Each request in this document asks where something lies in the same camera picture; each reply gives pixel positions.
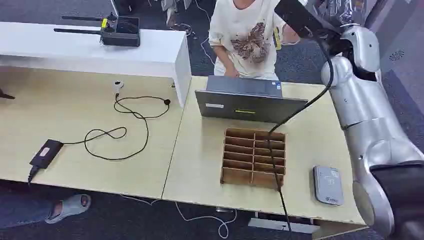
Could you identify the person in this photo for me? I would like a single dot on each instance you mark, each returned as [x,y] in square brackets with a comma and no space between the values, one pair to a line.
[245,20]

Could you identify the wooden compartment box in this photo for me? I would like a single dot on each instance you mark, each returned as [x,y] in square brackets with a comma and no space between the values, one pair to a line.
[236,175]

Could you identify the grey sandal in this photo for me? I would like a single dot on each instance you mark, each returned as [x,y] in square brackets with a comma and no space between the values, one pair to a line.
[71,208]

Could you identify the grey card reader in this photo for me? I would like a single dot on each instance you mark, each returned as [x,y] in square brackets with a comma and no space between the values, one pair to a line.
[328,185]

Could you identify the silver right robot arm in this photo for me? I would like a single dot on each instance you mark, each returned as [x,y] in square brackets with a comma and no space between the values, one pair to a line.
[364,109]

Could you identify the person's foot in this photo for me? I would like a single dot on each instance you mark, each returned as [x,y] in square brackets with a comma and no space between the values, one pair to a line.
[171,15]

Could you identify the black power adapter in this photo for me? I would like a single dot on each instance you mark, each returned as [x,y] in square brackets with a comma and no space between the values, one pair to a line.
[46,154]

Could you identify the small white round camera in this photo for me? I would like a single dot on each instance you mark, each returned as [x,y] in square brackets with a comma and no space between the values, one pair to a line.
[117,84]

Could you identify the white desk frame bracket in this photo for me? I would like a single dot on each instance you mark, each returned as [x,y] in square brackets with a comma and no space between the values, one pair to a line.
[281,226]

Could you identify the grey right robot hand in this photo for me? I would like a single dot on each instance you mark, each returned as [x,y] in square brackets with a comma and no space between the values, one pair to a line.
[341,10]

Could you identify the black object at desk edge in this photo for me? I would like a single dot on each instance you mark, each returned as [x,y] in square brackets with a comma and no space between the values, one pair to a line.
[5,96]

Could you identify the person's leg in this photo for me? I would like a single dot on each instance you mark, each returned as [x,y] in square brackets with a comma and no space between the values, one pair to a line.
[23,210]

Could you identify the grey laptop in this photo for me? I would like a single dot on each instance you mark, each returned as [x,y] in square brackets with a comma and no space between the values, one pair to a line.
[248,106]

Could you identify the black radio box with antenna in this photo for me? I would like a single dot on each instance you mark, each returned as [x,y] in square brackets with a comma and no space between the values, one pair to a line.
[121,39]
[127,24]

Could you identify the white desk riser shelf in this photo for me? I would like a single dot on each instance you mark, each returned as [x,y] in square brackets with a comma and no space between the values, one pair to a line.
[82,53]

